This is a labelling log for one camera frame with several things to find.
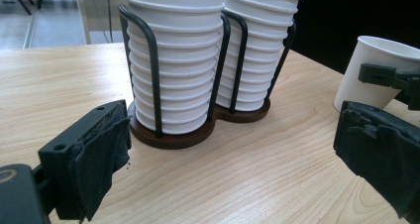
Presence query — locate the black hanging cable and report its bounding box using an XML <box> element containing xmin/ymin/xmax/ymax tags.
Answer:
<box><xmin>104</xmin><ymin>0</ymin><xmax>114</xmax><ymax>44</ymax></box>

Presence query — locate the stack of white paper cups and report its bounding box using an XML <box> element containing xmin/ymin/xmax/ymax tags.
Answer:
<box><xmin>216</xmin><ymin>0</ymin><xmax>305</xmax><ymax>112</ymax></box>
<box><xmin>124</xmin><ymin>0</ymin><xmax>226</xmax><ymax>135</ymax></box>

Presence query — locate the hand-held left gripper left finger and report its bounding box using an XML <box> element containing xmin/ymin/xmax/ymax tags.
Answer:
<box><xmin>38</xmin><ymin>99</ymin><xmax>133</xmax><ymax>224</ymax></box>

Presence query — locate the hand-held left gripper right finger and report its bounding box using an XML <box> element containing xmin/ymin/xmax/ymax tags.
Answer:
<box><xmin>333</xmin><ymin>100</ymin><xmax>420</xmax><ymax>224</ymax></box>

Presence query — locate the black wire cup holder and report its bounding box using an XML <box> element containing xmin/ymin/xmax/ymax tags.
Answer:
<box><xmin>118</xmin><ymin>3</ymin><xmax>297</xmax><ymax>151</ymax></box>

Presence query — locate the single white paper cup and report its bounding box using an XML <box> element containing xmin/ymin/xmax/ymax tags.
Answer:
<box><xmin>333</xmin><ymin>35</ymin><xmax>420</xmax><ymax>113</ymax></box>

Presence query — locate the pale wooden furniture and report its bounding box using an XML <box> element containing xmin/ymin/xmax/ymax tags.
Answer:
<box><xmin>73</xmin><ymin>0</ymin><xmax>128</xmax><ymax>46</ymax></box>

